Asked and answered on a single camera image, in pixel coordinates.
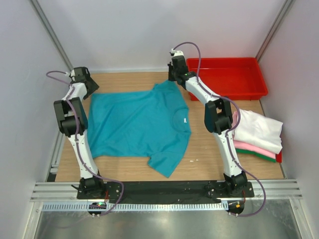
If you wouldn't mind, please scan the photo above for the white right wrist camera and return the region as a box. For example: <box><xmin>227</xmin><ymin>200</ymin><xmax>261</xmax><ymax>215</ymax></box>
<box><xmin>169</xmin><ymin>49</ymin><xmax>184</xmax><ymax>58</ymax></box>

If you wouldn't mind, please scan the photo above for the teal t shirt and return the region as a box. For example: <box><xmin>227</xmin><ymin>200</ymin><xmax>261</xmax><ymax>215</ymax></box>
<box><xmin>87</xmin><ymin>80</ymin><xmax>191</xmax><ymax>178</ymax></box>

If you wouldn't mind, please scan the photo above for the green folded t shirt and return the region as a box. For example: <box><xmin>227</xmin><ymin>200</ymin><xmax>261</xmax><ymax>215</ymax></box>
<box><xmin>236</xmin><ymin>148</ymin><xmax>277</xmax><ymax>163</ymax></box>

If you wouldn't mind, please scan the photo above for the white folded t shirt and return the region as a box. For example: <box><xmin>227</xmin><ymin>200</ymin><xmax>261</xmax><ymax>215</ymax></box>
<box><xmin>232</xmin><ymin>109</ymin><xmax>283</xmax><ymax>154</ymax></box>

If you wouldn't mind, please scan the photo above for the aluminium frame rail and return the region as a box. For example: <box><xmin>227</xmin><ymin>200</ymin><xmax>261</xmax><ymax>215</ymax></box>
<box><xmin>30</xmin><ymin>179</ymin><xmax>303</xmax><ymax>202</ymax></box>

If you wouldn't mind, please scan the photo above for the pink folded t shirt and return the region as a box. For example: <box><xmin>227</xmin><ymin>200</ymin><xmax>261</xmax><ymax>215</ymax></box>
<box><xmin>232</xmin><ymin>131</ymin><xmax>276</xmax><ymax>158</ymax></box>

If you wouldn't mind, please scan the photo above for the white slotted cable duct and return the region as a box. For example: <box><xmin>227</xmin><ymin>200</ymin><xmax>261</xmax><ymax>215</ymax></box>
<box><xmin>42</xmin><ymin>201</ymin><xmax>228</xmax><ymax>212</ymax></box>

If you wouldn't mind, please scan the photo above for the red plastic bin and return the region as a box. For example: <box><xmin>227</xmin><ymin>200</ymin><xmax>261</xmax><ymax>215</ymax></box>
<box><xmin>186</xmin><ymin>57</ymin><xmax>268</xmax><ymax>100</ymax></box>

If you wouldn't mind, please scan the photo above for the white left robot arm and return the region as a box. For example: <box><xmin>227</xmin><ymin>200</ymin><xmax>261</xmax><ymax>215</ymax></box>
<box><xmin>53</xmin><ymin>67</ymin><xmax>106</xmax><ymax>199</ymax></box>

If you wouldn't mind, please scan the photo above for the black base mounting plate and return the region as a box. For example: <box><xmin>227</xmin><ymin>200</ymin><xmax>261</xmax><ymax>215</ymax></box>
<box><xmin>72</xmin><ymin>180</ymin><xmax>255</xmax><ymax>204</ymax></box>

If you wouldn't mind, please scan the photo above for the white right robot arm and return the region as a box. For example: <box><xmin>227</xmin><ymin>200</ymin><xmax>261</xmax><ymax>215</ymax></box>
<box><xmin>168</xmin><ymin>52</ymin><xmax>248</xmax><ymax>197</ymax></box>

